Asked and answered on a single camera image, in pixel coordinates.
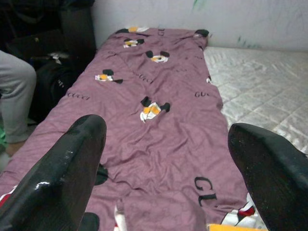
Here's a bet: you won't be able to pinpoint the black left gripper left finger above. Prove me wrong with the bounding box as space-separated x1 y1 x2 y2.
0 115 107 231

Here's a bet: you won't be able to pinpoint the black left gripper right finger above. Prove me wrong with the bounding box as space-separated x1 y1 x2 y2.
227 123 308 231

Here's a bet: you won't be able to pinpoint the person bare foot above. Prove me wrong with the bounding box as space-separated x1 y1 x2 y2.
5 141 22 157

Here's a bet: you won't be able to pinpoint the black backpack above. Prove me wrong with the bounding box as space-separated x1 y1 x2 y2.
30 51 81 125

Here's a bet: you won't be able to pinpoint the person leg grey trousers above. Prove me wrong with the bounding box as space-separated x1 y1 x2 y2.
0 50 37 144

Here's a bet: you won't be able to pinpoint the white quilted mattress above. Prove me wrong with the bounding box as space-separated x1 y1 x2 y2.
204 46 308 154

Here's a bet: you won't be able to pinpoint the purple cartoon print blanket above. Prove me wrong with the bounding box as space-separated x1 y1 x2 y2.
0 26 263 231

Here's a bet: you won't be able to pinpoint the dark bedside cabinet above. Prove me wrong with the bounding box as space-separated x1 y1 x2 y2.
0 0 97 73

